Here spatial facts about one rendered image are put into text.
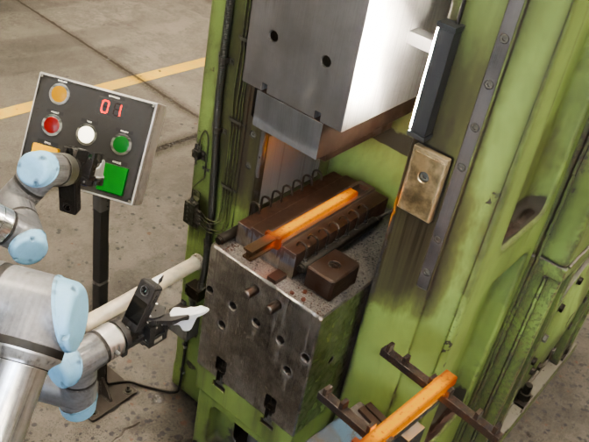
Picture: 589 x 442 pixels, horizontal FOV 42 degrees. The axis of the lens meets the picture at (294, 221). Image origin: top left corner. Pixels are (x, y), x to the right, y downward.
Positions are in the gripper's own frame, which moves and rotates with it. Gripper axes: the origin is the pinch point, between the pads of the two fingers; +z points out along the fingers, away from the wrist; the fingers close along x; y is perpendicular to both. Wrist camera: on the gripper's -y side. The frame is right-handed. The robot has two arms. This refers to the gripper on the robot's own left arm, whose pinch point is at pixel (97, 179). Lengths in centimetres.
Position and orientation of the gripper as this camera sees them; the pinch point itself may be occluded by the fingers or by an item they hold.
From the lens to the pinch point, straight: 199.2
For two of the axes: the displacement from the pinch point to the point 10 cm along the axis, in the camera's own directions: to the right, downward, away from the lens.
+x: -9.6, -2.7, 1.2
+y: 2.6, -9.6, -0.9
